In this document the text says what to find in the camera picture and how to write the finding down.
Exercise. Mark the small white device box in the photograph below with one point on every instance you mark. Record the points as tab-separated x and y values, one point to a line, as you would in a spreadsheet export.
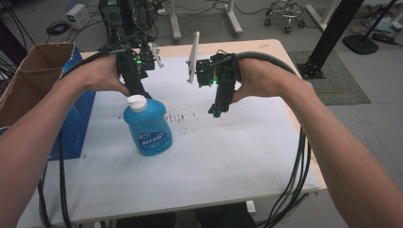
77	15

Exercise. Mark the white desk leg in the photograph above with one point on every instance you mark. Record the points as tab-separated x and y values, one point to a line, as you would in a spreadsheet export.
175	20
234	20
323	14

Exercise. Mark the black power strip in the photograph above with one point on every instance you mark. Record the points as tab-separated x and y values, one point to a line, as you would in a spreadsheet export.
384	38

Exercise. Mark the person's left hand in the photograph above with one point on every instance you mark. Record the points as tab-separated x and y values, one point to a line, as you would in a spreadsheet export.
99	76

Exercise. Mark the blue bottle with white cap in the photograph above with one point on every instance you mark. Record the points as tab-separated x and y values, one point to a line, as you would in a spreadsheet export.
150	126

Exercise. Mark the black aluminium post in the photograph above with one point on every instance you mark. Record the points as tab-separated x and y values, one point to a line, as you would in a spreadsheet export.
332	34

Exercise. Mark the black round stand base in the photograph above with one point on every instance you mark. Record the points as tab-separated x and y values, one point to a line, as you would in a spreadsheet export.
360	44

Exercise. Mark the grey floor mat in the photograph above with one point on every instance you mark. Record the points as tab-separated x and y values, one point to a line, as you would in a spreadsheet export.
340	79

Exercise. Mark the black computer tower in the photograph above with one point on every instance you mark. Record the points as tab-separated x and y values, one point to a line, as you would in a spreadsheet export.
123	19

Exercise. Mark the blue cardboard box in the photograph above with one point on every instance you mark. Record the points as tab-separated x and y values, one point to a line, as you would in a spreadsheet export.
34	76

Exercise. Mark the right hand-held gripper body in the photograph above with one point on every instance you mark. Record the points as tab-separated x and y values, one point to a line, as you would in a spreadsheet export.
223	76

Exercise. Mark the chrome stool base with casters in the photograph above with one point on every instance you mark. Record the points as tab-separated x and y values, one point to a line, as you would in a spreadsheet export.
286	14

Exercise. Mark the white work table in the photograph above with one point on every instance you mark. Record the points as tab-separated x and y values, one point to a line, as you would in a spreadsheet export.
247	47

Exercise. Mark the person's right hand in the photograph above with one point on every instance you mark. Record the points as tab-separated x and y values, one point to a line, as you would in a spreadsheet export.
266	79

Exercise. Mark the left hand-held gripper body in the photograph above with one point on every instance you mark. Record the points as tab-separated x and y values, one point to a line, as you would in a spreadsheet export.
134	68

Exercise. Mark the white table mat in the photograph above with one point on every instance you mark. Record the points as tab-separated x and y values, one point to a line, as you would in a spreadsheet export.
215	155

